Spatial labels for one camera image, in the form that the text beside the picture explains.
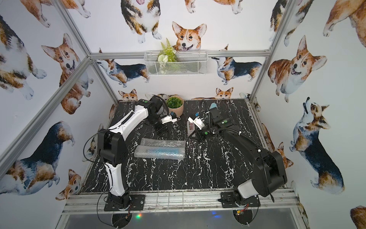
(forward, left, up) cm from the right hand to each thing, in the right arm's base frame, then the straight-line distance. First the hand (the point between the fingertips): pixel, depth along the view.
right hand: (189, 136), depth 78 cm
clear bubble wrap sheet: (-2, +31, -14) cm, 34 cm away
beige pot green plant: (+31, +11, -7) cm, 34 cm away
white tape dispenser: (+16, 0, -16) cm, 23 cm away
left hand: (+8, +13, -5) cm, 16 cm away
